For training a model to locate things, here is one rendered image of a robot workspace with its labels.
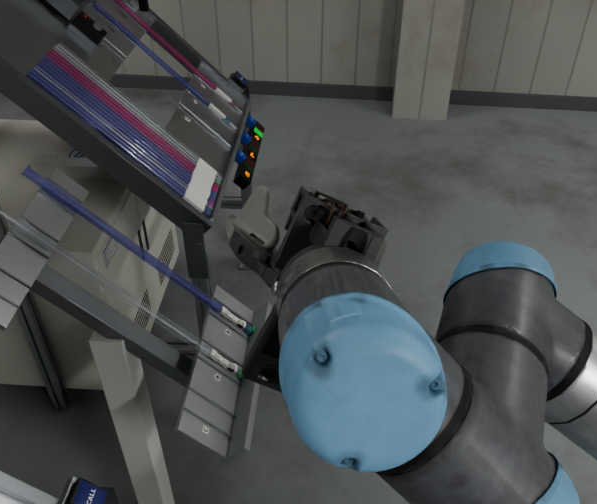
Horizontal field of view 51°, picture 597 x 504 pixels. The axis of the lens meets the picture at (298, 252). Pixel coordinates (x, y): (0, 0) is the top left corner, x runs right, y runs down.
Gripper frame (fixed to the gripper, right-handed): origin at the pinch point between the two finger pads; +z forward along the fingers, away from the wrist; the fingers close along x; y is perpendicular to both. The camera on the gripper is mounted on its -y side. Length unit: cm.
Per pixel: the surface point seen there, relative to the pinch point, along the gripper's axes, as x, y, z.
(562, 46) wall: -134, 102, 285
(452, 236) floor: -90, -9, 194
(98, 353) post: 18, -39, 43
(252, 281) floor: -17, -54, 174
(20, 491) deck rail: 19, -49, 17
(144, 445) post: 4, -60, 54
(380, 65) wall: -50, 55, 309
